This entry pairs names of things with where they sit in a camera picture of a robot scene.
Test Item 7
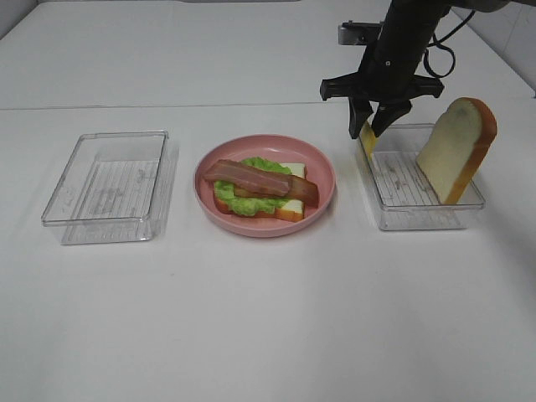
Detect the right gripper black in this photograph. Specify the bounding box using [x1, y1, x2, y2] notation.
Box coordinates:
[320, 39, 444, 139]

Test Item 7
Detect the green lettuce leaf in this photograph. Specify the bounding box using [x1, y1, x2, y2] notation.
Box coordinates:
[213, 157, 305, 217]

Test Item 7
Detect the right black cable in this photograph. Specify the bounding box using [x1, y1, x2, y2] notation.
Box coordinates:
[420, 8, 477, 80]

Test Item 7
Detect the left clear plastic tray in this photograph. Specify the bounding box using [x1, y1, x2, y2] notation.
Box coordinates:
[41, 131, 176, 245]

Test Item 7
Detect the right clear plastic tray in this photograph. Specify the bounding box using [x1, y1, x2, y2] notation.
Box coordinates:
[357, 123, 486, 231]

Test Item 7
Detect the bread slice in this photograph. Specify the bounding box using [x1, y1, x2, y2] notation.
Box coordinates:
[415, 97, 497, 204]
[213, 157, 307, 222]

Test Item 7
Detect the yellow cheese slice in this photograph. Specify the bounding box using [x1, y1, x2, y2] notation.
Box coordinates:
[358, 121, 378, 160]

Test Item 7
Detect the clear plastic tray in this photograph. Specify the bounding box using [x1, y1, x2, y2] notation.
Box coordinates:
[41, 131, 176, 245]
[357, 123, 486, 231]

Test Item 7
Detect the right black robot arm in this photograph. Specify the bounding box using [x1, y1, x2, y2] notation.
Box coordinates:
[320, 1, 508, 139]

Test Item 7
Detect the bacon strip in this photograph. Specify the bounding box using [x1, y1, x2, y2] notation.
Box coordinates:
[234, 175, 320, 208]
[203, 159, 291, 197]

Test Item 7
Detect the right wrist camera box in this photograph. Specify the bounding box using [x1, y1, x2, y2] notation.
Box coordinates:
[338, 21, 383, 46]

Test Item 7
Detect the pink round plate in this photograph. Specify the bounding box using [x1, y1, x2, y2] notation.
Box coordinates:
[193, 134, 336, 238]

